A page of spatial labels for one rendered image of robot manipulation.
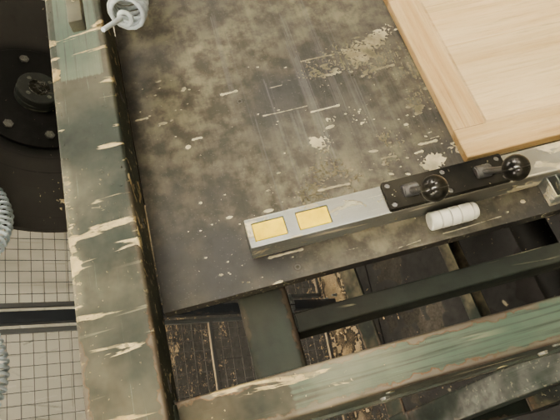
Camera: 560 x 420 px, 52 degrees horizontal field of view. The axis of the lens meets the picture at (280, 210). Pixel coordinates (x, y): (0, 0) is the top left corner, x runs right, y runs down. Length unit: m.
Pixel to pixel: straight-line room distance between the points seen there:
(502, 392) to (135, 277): 1.14
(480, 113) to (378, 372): 0.49
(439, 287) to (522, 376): 0.72
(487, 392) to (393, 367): 0.93
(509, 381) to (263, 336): 0.92
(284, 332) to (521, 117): 0.54
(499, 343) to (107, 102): 0.69
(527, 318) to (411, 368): 0.18
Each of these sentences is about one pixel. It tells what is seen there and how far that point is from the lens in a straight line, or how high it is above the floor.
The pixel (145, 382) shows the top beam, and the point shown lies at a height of 1.87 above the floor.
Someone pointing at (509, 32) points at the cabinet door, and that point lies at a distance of 1.21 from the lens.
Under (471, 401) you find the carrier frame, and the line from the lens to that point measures 1.76.
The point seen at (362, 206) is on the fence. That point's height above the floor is 1.54.
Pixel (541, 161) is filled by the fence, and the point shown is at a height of 1.29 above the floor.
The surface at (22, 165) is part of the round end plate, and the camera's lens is 1.52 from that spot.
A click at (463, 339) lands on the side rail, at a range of 0.83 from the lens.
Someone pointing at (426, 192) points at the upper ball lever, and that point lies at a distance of 0.80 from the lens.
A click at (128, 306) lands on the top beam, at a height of 1.88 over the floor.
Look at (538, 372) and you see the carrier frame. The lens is 1.62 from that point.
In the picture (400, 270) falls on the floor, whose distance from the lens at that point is 2.99.
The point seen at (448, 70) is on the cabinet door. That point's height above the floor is 1.33.
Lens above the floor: 2.15
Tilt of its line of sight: 34 degrees down
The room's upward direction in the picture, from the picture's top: 86 degrees counter-clockwise
